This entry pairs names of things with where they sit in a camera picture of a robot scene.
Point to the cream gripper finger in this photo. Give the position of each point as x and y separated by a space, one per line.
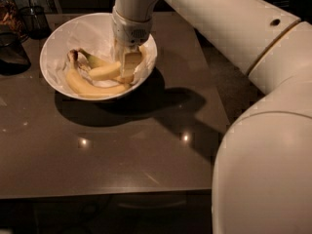
118 51
130 58

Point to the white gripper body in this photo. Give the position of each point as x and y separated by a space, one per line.
131 30

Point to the yellow banana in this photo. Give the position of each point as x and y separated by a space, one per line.
82 87
105 72

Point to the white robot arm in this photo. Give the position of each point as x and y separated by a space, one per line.
262 178

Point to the green-tipped banana back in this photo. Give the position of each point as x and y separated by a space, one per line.
94 62

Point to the yellow banana bottom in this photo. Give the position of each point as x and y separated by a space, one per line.
82 87

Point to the white bowl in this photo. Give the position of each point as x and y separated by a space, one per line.
78 60

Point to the dark bowl at left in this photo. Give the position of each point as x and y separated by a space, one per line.
13 57

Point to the white paper liner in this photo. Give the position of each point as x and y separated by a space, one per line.
94 34

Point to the grey table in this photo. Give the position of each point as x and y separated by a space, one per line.
139 165

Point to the black mesh pen cup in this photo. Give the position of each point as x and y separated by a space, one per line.
35 21

